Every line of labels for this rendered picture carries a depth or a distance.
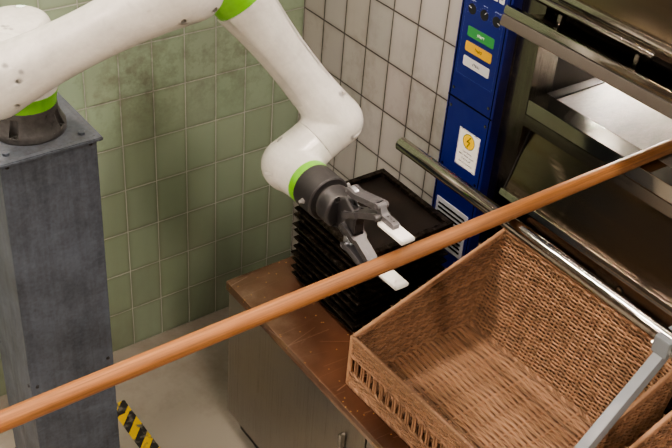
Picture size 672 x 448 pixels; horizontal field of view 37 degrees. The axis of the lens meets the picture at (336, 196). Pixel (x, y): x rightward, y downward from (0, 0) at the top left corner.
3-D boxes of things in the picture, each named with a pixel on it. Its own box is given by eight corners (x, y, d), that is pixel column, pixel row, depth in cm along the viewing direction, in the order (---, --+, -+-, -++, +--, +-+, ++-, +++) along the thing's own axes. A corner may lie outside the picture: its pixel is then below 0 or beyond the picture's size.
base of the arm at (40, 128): (-42, 96, 210) (-46, 70, 206) (27, 79, 218) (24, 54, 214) (7, 153, 193) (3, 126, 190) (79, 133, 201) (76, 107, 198)
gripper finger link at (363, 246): (341, 221, 185) (338, 225, 186) (370, 273, 181) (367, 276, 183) (358, 215, 187) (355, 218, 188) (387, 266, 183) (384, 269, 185)
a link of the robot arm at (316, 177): (288, 213, 193) (290, 173, 188) (337, 195, 199) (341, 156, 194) (306, 229, 189) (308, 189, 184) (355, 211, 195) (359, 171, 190)
